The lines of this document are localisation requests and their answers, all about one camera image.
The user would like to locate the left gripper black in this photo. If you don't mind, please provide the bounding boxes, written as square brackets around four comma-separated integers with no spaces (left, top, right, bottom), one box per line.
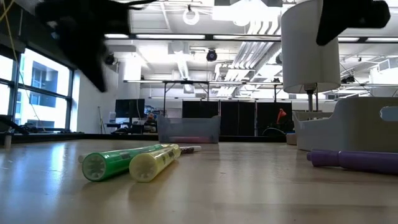
[35,0,131,91]

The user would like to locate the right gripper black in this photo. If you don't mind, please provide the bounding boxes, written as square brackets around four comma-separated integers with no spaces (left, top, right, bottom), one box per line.
[315,0,391,47]

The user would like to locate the green thick highlighter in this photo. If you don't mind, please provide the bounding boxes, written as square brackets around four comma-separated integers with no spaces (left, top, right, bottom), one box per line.
[81,143,170,183]

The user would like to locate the yellow thick highlighter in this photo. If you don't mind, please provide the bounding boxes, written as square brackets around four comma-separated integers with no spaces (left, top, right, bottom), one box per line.
[129,143,182,184]

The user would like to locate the purple thick highlighter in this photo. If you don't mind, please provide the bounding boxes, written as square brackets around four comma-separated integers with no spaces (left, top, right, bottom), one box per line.
[306,148,398,175]

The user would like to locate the markers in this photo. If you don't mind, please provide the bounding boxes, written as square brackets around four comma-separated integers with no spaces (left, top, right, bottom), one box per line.
[179,145,203,154]

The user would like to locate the white shade table lamp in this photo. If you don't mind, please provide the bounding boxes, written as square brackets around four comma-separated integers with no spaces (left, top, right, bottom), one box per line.
[280,0,342,112]

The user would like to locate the black computer monitor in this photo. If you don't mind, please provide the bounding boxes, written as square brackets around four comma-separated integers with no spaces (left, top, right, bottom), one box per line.
[114,98,146,119]

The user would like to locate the large window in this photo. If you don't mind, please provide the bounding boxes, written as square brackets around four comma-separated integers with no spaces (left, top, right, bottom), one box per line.
[0,46,75,133]

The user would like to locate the cluttered office desk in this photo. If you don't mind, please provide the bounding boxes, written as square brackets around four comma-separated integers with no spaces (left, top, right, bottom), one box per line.
[104,119,158,135]

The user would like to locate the long linear ceiling light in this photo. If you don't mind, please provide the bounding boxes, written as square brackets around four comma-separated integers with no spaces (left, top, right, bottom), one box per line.
[104,32,282,41]

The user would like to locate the black metal rack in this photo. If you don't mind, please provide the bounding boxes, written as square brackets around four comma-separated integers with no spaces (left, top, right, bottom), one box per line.
[123,79,284,116]

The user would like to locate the light grey plastic bin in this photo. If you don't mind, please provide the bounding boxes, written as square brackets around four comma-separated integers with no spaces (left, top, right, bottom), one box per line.
[292,96,398,153]

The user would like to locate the black partition panel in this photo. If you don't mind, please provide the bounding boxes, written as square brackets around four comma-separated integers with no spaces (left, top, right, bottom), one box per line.
[257,101,293,137]
[220,100,256,137]
[182,100,220,118]

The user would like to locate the dark grey plastic bin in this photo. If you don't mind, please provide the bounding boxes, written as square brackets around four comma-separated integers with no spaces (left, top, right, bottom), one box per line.
[157,114,221,144]

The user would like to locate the white ring light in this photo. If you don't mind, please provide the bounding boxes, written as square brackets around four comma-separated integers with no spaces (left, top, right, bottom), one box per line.
[182,7,201,27]

